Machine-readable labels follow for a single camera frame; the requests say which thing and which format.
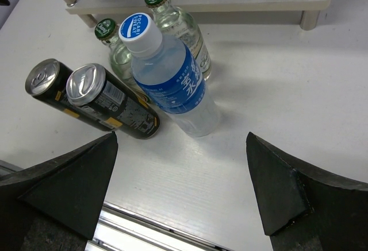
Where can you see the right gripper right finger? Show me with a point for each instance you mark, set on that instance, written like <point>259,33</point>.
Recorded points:
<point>304,207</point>

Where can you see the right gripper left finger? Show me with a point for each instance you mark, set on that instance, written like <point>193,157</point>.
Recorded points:
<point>56,205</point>

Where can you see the black can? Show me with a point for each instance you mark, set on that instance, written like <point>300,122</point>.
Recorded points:
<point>93,89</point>
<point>46,82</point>

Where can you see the glass bottle green cap front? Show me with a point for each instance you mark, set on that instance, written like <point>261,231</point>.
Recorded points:
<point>106,31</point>

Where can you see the glass bottle green cap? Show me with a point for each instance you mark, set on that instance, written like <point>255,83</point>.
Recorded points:
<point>106,31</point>
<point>179,23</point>

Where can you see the Pocari Sweat plastic bottle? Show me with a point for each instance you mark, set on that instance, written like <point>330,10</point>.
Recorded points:
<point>165,69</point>

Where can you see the aluminium front rail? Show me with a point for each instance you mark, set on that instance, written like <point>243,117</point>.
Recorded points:
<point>120,230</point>

